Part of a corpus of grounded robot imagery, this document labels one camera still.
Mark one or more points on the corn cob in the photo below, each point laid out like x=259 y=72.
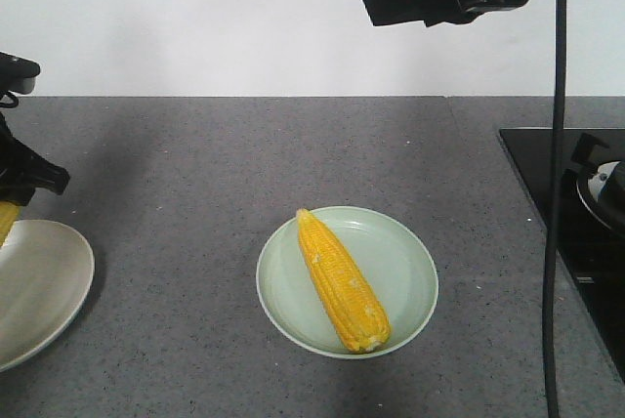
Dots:
x=9 y=213
x=357 y=315

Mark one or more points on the black glass gas hob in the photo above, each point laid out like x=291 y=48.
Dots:
x=592 y=255

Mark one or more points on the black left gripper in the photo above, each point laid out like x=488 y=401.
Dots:
x=23 y=170

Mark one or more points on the gas burner with grate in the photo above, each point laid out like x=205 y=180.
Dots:
x=600 y=183

